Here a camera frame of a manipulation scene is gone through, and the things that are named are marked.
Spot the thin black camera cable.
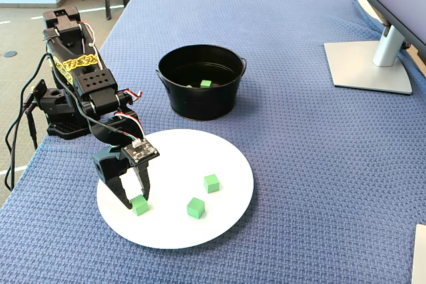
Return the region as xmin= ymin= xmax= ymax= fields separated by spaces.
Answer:
xmin=20 ymin=51 xmax=136 ymax=140

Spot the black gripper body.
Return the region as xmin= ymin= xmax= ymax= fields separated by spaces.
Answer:
xmin=92 ymin=146 xmax=131 ymax=184

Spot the white round plate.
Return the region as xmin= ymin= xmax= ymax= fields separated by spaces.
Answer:
xmin=97 ymin=128 xmax=255 ymax=250

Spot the black straight cable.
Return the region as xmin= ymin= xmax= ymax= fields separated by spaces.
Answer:
xmin=26 ymin=110 xmax=39 ymax=151

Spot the red white servo wire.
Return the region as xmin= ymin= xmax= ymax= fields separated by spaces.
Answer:
xmin=120 ymin=88 xmax=143 ymax=102
xmin=112 ymin=112 xmax=146 ymax=142
xmin=79 ymin=21 xmax=99 ymax=65

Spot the blue woven table cloth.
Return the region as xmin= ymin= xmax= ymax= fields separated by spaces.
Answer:
xmin=0 ymin=0 xmax=426 ymax=284

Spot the computer monitor silver stand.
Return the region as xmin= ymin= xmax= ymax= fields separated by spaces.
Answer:
xmin=323 ymin=0 xmax=426 ymax=96

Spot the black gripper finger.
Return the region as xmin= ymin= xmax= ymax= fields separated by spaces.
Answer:
xmin=105 ymin=174 xmax=132 ymax=210
xmin=132 ymin=160 xmax=150 ymax=202

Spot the black wavy cable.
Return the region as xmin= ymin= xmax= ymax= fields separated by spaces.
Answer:
xmin=4 ymin=107 xmax=33 ymax=192

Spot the white flat object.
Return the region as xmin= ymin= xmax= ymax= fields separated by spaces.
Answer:
xmin=410 ymin=223 xmax=426 ymax=284

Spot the small camera circuit board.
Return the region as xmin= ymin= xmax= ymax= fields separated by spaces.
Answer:
xmin=120 ymin=137 xmax=160 ymax=166

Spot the black metal bucket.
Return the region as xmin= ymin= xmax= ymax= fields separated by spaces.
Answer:
xmin=155 ymin=44 xmax=248 ymax=122

